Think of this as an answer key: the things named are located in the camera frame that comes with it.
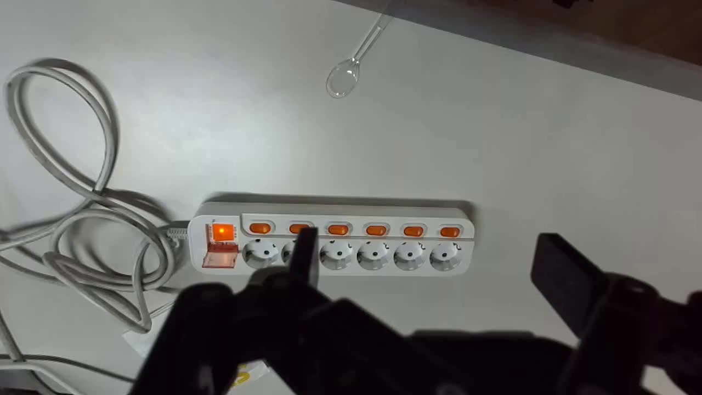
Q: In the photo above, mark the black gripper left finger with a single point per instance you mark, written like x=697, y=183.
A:
x=292, y=331

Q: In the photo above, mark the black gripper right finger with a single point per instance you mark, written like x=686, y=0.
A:
x=585, y=292

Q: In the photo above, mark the white six-socket power strip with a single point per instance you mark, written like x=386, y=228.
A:
x=366, y=215

